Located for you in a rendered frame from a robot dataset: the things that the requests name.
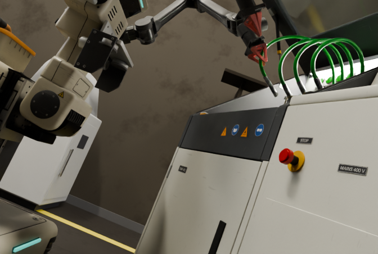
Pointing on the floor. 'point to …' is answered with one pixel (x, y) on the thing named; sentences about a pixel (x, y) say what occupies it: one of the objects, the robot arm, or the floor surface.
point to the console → (320, 184)
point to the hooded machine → (49, 162)
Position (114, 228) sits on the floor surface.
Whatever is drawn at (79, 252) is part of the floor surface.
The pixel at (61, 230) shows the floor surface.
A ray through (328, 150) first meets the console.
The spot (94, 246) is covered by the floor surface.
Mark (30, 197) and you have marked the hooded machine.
